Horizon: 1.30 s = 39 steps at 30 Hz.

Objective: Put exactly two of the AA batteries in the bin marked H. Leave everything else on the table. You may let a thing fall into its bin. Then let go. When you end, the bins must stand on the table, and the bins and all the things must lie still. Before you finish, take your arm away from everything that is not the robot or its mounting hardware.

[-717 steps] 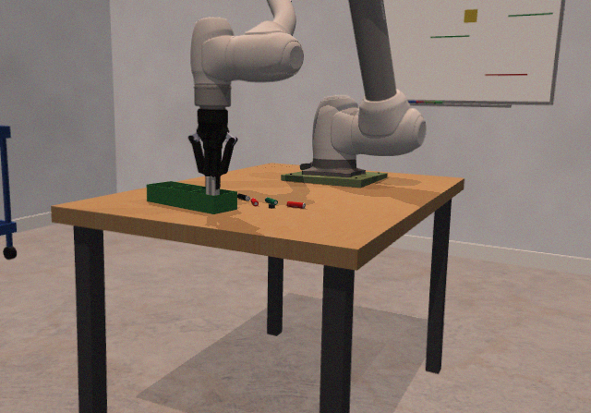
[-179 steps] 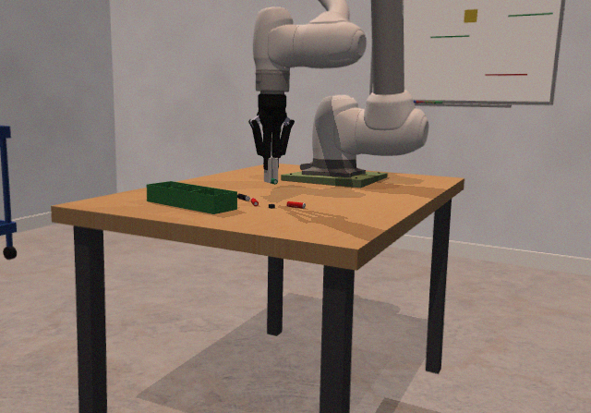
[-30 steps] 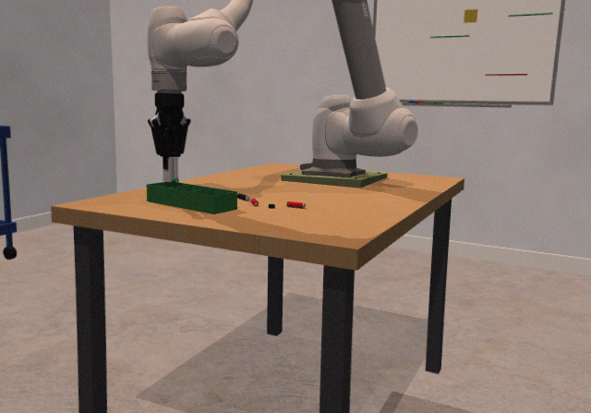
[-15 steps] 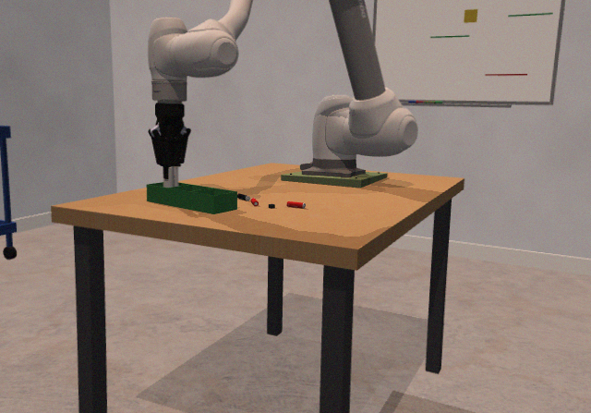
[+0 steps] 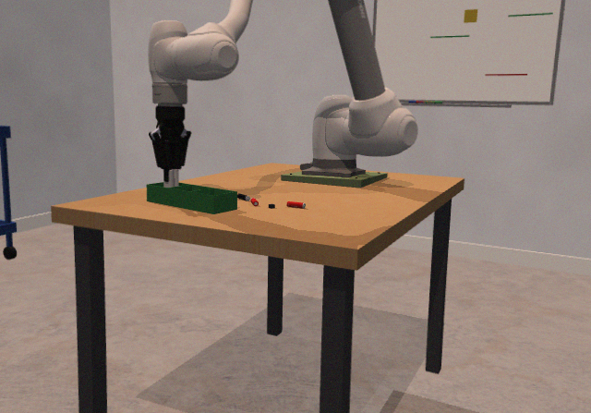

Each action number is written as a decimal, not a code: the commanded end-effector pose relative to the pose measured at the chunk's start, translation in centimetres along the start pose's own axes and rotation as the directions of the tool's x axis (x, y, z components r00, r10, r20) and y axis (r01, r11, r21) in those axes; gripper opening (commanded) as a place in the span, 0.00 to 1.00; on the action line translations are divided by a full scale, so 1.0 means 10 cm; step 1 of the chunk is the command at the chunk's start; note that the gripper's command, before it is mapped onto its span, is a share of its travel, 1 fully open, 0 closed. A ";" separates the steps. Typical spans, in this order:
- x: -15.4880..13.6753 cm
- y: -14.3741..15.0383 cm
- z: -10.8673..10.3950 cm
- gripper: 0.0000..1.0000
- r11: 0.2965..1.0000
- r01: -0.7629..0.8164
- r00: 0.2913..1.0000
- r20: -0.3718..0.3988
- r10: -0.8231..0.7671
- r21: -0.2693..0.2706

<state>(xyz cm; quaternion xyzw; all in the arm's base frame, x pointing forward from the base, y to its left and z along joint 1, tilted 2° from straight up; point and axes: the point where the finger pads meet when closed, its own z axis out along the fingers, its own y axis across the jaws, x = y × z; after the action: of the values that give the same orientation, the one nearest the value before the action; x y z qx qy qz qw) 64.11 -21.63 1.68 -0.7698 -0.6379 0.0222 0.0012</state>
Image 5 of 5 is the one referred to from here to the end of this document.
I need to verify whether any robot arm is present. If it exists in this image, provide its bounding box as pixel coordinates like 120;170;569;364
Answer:
149;0;417;177

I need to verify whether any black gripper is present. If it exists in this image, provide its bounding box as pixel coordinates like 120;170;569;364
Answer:
149;106;191;188

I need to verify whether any green three-compartment bin rack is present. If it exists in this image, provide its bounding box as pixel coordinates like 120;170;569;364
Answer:
147;182;237;214

